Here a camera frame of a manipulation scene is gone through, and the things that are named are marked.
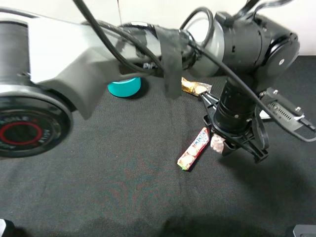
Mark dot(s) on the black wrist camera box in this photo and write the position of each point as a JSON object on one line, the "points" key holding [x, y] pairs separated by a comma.
{"points": [[289, 115]]}

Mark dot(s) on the chocolate balls in clear wrapper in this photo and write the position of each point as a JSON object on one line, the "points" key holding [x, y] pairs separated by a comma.
{"points": [[194, 88]]}

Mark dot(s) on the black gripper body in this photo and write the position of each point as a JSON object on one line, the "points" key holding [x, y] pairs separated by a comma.
{"points": [[235, 117]]}

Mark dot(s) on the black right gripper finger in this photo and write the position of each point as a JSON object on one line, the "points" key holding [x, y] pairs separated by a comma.
{"points": [[259, 154]]}

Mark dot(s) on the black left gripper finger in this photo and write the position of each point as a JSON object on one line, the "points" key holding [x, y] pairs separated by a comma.
{"points": [[228, 148]]}

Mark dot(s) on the grey object bottom right corner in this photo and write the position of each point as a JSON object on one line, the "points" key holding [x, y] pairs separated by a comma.
{"points": [[301, 231]]}

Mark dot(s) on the teal saucepan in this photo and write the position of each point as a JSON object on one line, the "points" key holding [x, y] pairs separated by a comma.
{"points": [[125, 88]]}

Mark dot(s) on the white rectangular tray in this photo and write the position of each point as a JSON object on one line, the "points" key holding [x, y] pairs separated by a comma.
{"points": [[264, 115]]}

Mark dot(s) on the candy bottle with silver cap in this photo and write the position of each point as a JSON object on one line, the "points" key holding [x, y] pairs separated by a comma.
{"points": [[217, 143]]}

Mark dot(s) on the dark object bottom left corner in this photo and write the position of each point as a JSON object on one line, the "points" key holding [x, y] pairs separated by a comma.
{"points": [[8, 229]]}

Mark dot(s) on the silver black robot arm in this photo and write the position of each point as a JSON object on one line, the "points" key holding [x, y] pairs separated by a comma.
{"points": [[51, 68]]}

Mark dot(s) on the red Hi-Chew candy stick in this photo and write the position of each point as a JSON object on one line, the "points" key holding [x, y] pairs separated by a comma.
{"points": [[192, 152]]}

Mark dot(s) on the black tablecloth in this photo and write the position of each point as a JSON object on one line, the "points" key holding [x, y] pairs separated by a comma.
{"points": [[117, 176]]}

